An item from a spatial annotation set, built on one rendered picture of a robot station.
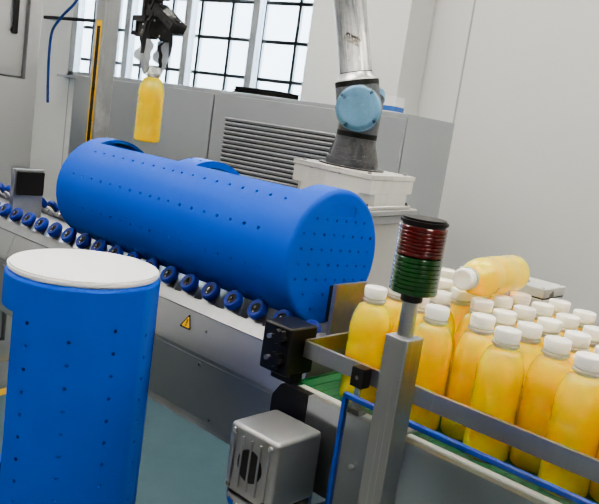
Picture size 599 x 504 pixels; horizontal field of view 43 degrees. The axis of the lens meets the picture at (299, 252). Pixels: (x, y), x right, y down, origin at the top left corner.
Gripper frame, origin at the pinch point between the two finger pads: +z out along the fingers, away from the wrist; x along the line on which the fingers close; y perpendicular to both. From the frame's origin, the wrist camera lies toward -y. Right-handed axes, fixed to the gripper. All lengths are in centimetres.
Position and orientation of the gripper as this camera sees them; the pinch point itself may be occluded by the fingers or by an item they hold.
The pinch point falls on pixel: (153, 70)
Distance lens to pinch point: 212.8
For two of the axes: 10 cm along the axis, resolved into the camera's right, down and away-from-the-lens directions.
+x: -6.8, 0.4, -7.4
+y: -7.2, -2.2, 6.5
